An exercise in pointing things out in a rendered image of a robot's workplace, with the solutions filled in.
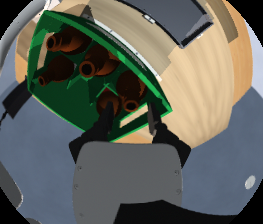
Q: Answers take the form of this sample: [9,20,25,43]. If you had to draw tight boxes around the green bottle crate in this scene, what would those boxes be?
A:
[27,10,173,142]

